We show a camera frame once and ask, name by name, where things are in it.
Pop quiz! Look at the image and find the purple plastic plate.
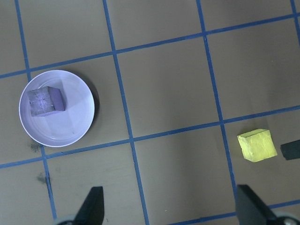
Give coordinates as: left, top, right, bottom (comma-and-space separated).
18, 69, 96, 148

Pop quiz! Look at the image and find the purple foam block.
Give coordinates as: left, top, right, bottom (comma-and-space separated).
26, 86, 66, 117

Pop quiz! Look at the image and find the yellow foam block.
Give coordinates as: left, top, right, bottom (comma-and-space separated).
237, 128, 278, 163

